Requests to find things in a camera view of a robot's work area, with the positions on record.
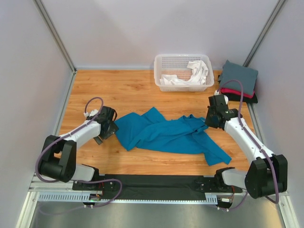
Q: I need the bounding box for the blue t shirt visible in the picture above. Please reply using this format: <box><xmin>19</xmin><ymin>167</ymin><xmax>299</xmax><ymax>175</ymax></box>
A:
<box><xmin>115</xmin><ymin>107</ymin><xmax>232</xmax><ymax>166</ymax></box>

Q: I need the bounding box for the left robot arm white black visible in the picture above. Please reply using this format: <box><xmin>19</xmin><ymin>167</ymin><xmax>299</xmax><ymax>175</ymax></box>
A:
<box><xmin>35</xmin><ymin>106</ymin><xmax>118</xmax><ymax>190</ymax></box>

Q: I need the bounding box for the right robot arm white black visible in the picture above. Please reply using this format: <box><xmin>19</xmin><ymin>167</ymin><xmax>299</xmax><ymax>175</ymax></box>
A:
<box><xmin>206</xmin><ymin>95</ymin><xmax>288</xmax><ymax>199</ymax></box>

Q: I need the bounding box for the pink folded t shirt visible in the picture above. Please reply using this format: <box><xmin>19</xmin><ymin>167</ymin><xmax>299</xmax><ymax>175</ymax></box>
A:
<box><xmin>220</xmin><ymin>88</ymin><xmax>255</xmax><ymax>98</ymax></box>

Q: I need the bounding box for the black folded t shirt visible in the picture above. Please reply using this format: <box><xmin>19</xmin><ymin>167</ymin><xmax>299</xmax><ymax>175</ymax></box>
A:
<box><xmin>223</xmin><ymin>93</ymin><xmax>258</xmax><ymax>104</ymax></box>

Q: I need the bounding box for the grey folded t shirt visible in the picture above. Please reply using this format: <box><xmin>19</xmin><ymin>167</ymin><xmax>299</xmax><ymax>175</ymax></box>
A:
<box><xmin>219</xmin><ymin>60</ymin><xmax>258</xmax><ymax>95</ymax></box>

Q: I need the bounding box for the white t shirt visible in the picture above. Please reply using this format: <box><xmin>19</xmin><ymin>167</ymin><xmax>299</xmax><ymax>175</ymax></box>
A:
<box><xmin>160</xmin><ymin>60</ymin><xmax>209</xmax><ymax>86</ymax></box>

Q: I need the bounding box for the white plastic basket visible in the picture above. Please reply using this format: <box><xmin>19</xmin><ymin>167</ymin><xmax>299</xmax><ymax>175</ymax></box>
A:
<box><xmin>154</xmin><ymin>54</ymin><xmax>214</xmax><ymax>92</ymax></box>

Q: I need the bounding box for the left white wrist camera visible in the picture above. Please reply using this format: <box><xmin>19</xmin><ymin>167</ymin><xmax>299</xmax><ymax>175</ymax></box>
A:
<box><xmin>84</xmin><ymin>109</ymin><xmax>99</xmax><ymax>120</ymax></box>

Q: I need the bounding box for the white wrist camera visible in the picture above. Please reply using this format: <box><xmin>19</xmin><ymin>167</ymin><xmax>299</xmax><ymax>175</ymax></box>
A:
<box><xmin>214</xmin><ymin>90</ymin><xmax>229</xmax><ymax>104</ymax></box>
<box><xmin>84</xmin><ymin>109</ymin><xmax>99</xmax><ymax>120</ymax></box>

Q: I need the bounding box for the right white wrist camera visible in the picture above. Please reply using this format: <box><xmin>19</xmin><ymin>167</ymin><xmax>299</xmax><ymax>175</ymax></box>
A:
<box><xmin>214</xmin><ymin>90</ymin><xmax>229</xmax><ymax>104</ymax></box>

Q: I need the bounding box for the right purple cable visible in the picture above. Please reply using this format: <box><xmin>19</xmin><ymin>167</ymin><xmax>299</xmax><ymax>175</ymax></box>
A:
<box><xmin>215</xmin><ymin>79</ymin><xmax>280</xmax><ymax>205</ymax></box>

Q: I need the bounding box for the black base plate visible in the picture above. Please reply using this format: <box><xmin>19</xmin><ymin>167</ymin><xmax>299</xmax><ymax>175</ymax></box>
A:
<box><xmin>72</xmin><ymin>174</ymin><xmax>243</xmax><ymax>200</ymax></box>

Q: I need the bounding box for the grey slotted cable duct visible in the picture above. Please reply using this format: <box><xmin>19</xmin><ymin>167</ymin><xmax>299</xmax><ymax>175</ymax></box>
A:
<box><xmin>37</xmin><ymin>192</ymin><xmax>232</xmax><ymax>205</ymax></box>

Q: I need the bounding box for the left aluminium frame post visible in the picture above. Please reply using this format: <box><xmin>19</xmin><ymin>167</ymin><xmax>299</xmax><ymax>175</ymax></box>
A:
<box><xmin>32</xmin><ymin>0</ymin><xmax>77</xmax><ymax>73</ymax></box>

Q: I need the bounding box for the aluminium frame post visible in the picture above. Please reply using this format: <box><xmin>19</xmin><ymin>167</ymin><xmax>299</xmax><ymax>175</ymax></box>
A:
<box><xmin>243</xmin><ymin>0</ymin><xmax>287</xmax><ymax>67</ymax></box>
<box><xmin>32</xmin><ymin>0</ymin><xmax>77</xmax><ymax>73</ymax></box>

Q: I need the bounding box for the right aluminium frame post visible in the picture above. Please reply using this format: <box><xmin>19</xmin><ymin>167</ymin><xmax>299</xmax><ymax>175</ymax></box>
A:
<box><xmin>243</xmin><ymin>0</ymin><xmax>287</xmax><ymax>67</ymax></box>

